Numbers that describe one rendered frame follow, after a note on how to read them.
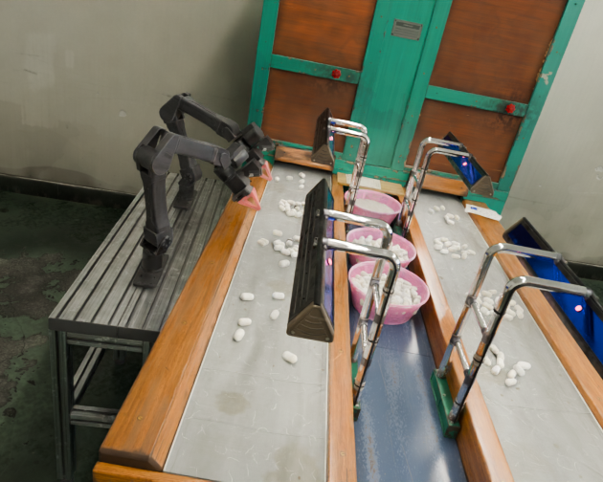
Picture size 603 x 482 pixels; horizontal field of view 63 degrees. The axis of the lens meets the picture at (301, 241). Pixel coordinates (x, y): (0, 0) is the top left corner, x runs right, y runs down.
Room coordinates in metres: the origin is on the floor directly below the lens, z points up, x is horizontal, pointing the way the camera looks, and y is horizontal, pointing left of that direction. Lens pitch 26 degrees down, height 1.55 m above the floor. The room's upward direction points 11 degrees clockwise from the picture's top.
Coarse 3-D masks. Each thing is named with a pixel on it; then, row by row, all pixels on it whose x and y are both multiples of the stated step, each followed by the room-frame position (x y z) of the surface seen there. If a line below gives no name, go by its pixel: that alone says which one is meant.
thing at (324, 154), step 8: (328, 112) 2.16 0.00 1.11; (320, 120) 2.12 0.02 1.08; (328, 120) 2.00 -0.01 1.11; (320, 128) 1.96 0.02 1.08; (320, 136) 1.82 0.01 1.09; (328, 136) 1.76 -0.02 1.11; (320, 144) 1.69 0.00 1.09; (328, 144) 1.66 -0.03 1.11; (312, 152) 1.69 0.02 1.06; (320, 152) 1.64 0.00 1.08; (328, 152) 1.64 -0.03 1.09; (312, 160) 1.64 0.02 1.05; (320, 160) 1.63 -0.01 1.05; (328, 160) 1.64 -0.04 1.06
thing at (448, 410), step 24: (480, 264) 1.05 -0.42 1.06; (480, 288) 1.05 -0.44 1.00; (504, 288) 0.90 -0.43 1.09; (552, 288) 0.90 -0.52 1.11; (576, 288) 0.90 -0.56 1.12; (504, 312) 0.90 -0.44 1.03; (456, 336) 1.05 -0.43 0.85; (480, 360) 0.89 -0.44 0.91; (432, 384) 1.05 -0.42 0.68; (456, 408) 0.90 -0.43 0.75; (456, 432) 0.88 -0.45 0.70
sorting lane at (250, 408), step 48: (288, 192) 2.09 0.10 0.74; (240, 288) 1.24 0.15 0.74; (288, 288) 1.29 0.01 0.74; (288, 336) 1.06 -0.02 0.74; (240, 384) 0.85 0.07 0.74; (288, 384) 0.88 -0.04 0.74; (192, 432) 0.70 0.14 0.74; (240, 432) 0.72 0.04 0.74; (288, 432) 0.74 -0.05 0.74; (240, 480) 0.61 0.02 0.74; (288, 480) 0.63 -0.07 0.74
